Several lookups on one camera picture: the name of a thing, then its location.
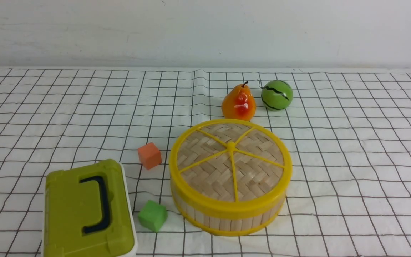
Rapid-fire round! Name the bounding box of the bamboo steamer base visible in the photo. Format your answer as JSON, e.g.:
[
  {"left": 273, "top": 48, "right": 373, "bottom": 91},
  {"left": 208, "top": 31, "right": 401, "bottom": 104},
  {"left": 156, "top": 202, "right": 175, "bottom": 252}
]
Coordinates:
[{"left": 171, "top": 188, "right": 286, "bottom": 236}]

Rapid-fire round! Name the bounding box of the white black-grid tablecloth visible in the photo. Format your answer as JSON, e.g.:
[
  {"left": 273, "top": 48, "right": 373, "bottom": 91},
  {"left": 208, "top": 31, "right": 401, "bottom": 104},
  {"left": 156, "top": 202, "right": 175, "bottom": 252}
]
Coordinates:
[{"left": 0, "top": 68, "right": 411, "bottom": 257}]

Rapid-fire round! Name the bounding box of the orange toy pear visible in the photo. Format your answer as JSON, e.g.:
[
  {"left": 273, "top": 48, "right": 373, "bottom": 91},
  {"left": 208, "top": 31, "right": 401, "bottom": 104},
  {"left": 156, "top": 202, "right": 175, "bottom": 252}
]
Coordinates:
[{"left": 221, "top": 81, "right": 257, "bottom": 121}]

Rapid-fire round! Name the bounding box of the yellow woven steamer lid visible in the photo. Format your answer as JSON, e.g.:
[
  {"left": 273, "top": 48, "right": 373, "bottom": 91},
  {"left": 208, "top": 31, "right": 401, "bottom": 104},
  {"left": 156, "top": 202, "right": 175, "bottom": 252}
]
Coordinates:
[{"left": 169, "top": 119, "right": 293, "bottom": 219}]

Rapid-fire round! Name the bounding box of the green toy watermelon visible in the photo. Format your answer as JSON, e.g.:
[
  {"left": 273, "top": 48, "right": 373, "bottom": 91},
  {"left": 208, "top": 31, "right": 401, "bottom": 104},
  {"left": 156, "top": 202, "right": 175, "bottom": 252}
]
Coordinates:
[{"left": 261, "top": 80, "right": 294, "bottom": 112}]

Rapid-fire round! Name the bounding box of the green foam cube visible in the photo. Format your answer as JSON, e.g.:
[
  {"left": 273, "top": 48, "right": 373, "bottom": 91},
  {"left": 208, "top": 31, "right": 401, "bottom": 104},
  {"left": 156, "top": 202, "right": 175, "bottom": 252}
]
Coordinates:
[{"left": 138, "top": 200, "right": 168, "bottom": 233}]

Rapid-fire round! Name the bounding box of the green lidded white box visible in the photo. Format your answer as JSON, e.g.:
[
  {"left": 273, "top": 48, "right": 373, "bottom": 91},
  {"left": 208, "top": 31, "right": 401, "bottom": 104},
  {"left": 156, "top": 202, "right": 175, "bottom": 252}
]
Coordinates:
[{"left": 41, "top": 159, "right": 138, "bottom": 257}]

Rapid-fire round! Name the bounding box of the orange foam cube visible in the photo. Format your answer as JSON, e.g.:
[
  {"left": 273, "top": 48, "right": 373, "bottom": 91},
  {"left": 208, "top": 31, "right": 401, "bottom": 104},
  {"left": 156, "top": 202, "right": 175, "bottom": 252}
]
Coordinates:
[{"left": 137, "top": 142, "right": 162, "bottom": 170}]

